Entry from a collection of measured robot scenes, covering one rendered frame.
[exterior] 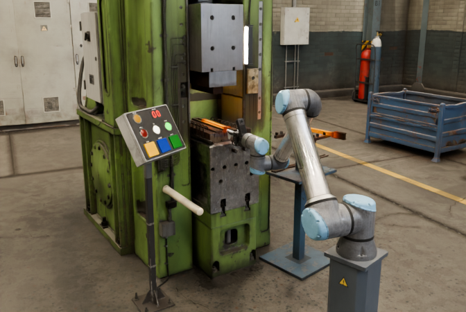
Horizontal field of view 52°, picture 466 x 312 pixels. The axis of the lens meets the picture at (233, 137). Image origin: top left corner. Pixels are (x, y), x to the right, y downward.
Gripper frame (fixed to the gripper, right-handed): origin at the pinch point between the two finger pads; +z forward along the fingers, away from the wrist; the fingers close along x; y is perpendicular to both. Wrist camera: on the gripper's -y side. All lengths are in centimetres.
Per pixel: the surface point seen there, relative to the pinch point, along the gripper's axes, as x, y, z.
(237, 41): 8, -54, 5
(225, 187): -4.6, 37.1, -4.4
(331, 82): 609, 87, 524
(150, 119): -57, -15, -10
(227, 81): 0.9, -29.7, 4.3
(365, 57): 609, 23, 433
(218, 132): -6.4, 1.8, 3.0
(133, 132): -71, -11, -18
